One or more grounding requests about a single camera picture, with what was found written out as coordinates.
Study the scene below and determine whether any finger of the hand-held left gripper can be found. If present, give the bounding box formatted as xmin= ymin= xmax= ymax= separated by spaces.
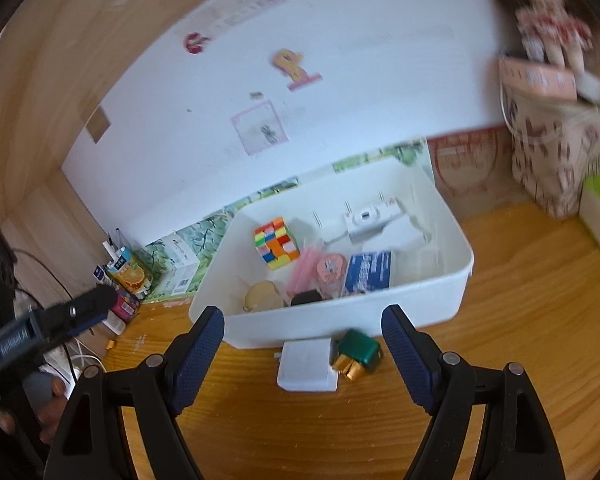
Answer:
xmin=30 ymin=285 xmax=117 ymax=343

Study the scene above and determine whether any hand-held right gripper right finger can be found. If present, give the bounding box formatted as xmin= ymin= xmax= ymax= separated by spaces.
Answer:
xmin=381 ymin=304 xmax=567 ymax=480

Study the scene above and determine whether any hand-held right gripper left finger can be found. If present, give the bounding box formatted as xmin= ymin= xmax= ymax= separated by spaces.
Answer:
xmin=44 ymin=305 xmax=226 ymax=480

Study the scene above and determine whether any green bottle with gold cap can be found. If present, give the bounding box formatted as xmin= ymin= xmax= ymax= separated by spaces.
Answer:
xmin=332 ymin=329 xmax=383 ymax=381

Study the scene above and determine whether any white plastic storage bin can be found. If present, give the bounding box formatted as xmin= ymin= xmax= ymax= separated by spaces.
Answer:
xmin=187 ymin=156 xmax=475 ymax=351

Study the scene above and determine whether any round gold compact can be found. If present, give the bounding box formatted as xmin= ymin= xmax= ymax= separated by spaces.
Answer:
xmin=242 ymin=281 xmax=286 ymax=313

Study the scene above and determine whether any clear box with blue label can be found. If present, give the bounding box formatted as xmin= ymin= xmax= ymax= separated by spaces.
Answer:
xmin=344 ymin=250 xmax=393 ymax=295

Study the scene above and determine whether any white charger adapter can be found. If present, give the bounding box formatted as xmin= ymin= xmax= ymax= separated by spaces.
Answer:
xmin=274 ymin=337 xmax=340 ymax=392

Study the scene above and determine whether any pink oval pouch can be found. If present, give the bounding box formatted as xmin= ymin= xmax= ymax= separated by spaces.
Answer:
xmin=314 ymin=251 xmax=348 ymax=297

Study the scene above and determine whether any colourful puzzle cube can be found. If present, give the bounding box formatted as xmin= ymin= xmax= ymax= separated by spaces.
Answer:
xmin=253 ymin=216 xmax=301 ymax=271

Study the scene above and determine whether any white digital timer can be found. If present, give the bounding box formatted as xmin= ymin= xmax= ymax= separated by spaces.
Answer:
xmin=343 ymin=200 xmax=402 ymax=235

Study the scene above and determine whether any person's left hand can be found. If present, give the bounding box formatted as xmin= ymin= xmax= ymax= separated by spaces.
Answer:
xmin=0 ymin=372 xmax=78 ymax=446

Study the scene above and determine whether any orange drink pouch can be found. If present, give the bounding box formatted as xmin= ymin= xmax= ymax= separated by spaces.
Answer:
xmin=105 ymin=247 xmax=153 ymax=295

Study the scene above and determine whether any white pen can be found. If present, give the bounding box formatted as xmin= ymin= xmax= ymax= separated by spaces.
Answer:
xmin=102 ymin=227 xmax=126 ymax=261

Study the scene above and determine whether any white box with barcode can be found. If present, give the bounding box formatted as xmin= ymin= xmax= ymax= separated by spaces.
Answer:
xmin=152 ymin=230 xmax=201 ymax=297

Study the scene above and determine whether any brown tape patch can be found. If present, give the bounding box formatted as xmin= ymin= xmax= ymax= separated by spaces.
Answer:
xmin=82 ymin=105 xmax=112 ymax=145

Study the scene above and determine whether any red patterned board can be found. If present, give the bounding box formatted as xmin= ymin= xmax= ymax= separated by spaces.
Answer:
xmin=426 ymin=127 xmax=516 ymax=206

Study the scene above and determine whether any beige patterned bag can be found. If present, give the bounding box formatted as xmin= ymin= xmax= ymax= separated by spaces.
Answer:
xmin=500 ymin=85 xmax=600 ymax=220

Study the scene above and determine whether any rag doll with brown hair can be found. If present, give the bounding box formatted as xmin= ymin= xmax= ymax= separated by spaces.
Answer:
xmin=490 ymin=0 xmax=596 ymax=68

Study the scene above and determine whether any pink square wall sticker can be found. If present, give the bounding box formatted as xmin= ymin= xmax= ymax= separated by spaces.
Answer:
xmin=230 ymin=99 xmax=289 ymax=157

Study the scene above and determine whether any red wall sticker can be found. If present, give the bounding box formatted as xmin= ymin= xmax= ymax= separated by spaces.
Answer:
xmin=182 ymin=31 xmax=212 ymax=55

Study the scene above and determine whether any cartoon figure wall sticker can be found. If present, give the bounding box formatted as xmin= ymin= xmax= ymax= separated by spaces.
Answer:
xmin=272 ymin=49 xmax=323 ymax=92

